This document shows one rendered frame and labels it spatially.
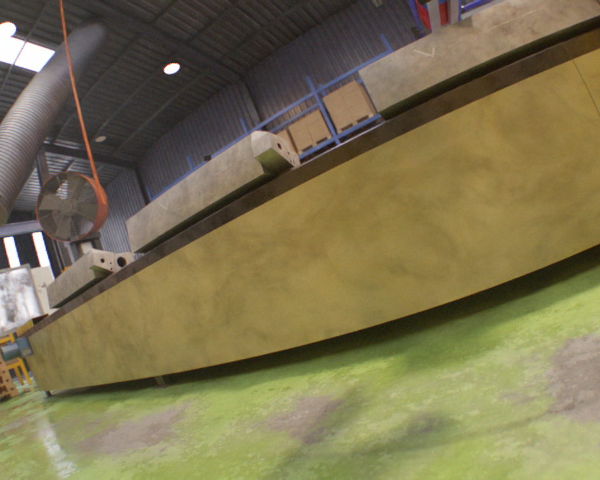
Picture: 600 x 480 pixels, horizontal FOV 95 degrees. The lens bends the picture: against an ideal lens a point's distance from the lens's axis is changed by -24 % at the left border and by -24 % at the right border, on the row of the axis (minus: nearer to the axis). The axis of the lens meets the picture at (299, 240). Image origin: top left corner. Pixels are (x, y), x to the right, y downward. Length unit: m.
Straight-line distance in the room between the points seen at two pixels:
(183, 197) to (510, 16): 1.61
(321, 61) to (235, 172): 11.86
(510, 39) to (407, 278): 0.94
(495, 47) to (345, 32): 12.12
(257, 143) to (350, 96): 9.55
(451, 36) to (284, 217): 0.95
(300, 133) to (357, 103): 2.02
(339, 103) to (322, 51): 2.98
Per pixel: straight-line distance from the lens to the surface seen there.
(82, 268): 2.70
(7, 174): 7.29
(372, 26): 13.18
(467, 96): 1.31
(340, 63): 13.04
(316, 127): 11.18
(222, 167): 1.64
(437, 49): 1.38
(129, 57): 13.29
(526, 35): 1.41
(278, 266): 1.50
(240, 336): 1.72
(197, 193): 1.73
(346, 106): 10.95
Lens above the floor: 0.46
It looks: 2 degrees up
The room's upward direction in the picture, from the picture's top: 22 degrees counter-clockwise
